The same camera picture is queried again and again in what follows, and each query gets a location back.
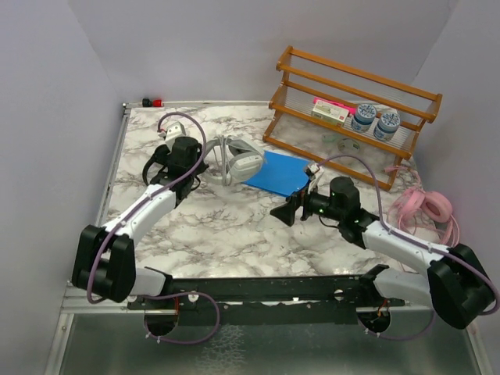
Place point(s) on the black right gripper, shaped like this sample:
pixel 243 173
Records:
pixel 287 212

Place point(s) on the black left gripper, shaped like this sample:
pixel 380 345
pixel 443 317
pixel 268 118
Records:
pixel 201 167

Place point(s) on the grey white headphones with cable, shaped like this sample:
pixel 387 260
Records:
pixel 241 159

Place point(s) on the pink headphones with cable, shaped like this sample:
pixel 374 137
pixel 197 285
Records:
pixel 416 208

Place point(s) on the black headphones with cable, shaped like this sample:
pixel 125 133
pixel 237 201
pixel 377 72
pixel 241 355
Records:
pixel 152 164

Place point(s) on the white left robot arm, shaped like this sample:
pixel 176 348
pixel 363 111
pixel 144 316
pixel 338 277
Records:
pixel 105 264

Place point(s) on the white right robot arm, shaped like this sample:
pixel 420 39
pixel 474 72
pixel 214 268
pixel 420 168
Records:
pixel 449 280

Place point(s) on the blue plastic board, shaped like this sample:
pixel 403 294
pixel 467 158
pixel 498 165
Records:
pixel 280 174

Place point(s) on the clear tape roll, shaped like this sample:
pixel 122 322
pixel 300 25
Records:
pixel 348 146

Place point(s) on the red black emergency button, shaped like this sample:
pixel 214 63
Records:
pixel 152 103

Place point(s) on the white green cardboard box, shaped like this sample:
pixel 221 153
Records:
pixel 329 113

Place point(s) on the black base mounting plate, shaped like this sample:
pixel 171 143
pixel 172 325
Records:
pixel 266 301

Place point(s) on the wooden two-tier rack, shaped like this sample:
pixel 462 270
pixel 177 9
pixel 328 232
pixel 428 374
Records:
pixel 306 76

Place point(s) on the blue white jar left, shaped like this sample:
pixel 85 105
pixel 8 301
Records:
pixel 363 117

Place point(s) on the blue white jar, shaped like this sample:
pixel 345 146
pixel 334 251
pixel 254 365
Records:
pixel 363 117
pixel 387 125

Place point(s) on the blue white jar right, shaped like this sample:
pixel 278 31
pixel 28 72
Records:
pixel 387 125

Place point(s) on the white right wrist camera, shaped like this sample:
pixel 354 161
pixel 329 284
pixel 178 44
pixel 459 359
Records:
pixel 314 172

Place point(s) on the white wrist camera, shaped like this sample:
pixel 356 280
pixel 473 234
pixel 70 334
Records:
pixel 314 172
pixel 171 133

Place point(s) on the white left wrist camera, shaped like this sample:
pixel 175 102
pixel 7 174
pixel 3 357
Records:
pixel 171 133

